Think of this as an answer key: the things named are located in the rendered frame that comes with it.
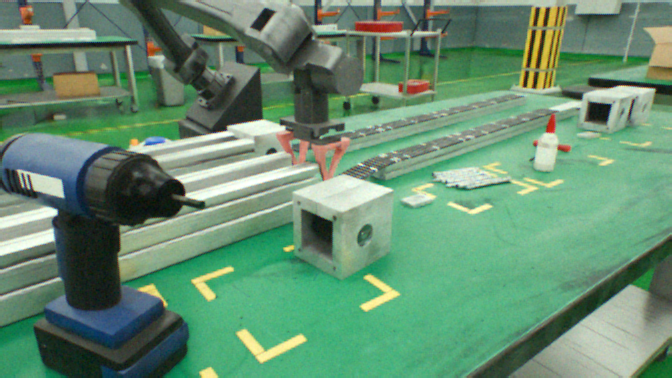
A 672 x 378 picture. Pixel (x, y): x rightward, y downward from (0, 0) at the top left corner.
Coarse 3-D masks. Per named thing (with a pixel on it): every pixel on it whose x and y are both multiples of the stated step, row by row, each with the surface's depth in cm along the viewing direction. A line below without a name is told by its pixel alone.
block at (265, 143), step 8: (264, 120) 98; (232, 128) 92; (240, 128) 91; (248, 128) 91; (256, 128) 91; (264, 128) 91; (272, 128) 91; (280, 128) 91; (240, 136) 90; (248, 136) 88; (256, 136) 87; (264, 136) 88; (272, 136) 89; (256, 144) 87; (264, 144) 88; (272, 144) 90; (256, 152) 88; (264, 152) 89; (272, 152) 90
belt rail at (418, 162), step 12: (552, 108) 141; (564, 108) 141; (540, 120) 130; (504, 132) 118; (516, 132) 123; (468, 144) 108; (480, 144) 112; (420, 156) 96; (432, 156) 100; (444, 156) 103; (384, 168) 90; (396, 168) 93; (408, 168) 95; (420, 168) 98
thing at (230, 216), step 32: (256, 160) 75; (288, 160) 78; (192, 192) 62; (224, 192) 63; (256, 192) 68; (288, 192) 70; (0, 224) 53; (32, 224) 55; (160, 224) 58; (192, 224) 61; (224, 224) 65; (256, 224) 68; (0, 256) 47; (32, 256) 49; (128, 256) 57; (160, 256) 59; (192, 256) 62; (0, 288) 48; (32, 288) 51; (0, 320) 49
